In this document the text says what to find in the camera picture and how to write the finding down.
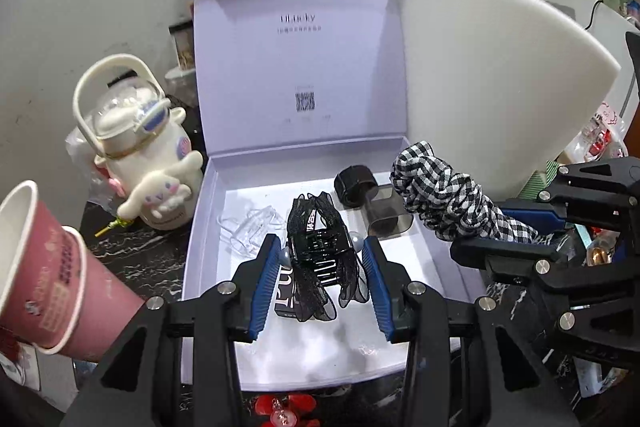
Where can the glass storage jar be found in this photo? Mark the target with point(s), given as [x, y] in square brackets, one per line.
[181, 44]

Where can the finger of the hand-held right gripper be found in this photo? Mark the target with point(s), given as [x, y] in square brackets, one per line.
[500, 257]
[535, 217]

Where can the black mesh bow hair claw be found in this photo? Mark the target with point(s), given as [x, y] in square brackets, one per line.
[320, 247]

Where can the black white checked scrunchie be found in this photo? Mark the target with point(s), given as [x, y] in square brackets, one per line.
[445, 197]

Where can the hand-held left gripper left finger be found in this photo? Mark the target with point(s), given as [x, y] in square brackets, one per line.
[265, 287]

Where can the red flower hair clip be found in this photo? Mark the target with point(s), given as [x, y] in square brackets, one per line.
[285, 409]

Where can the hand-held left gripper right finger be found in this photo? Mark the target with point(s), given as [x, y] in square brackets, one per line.
[380, 292]

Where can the white foam sheet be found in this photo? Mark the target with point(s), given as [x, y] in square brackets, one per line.
[480, 67]

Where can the black printed card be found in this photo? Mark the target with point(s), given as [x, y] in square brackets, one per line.
[286, 302]

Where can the white cartoon water bottle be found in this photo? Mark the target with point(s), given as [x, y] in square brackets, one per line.
[145, 152]

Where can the smoky grey hair claw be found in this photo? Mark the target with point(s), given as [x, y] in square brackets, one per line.
[392, 212]

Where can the gold metal pin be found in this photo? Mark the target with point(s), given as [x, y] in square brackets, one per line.
[112, 227]

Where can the lavender gift box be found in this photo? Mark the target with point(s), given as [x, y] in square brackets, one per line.
[295, 72]

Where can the clear plastic bag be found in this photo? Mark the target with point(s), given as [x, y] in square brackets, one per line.
[85, 167]

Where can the green striped packet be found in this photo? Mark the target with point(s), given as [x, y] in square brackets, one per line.
[540, 182]

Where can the pink paper cup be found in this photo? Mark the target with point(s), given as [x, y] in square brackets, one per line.
[35, 277]
[107, 312]

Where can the transparent hair clip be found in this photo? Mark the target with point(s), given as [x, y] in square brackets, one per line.
[247, 229]

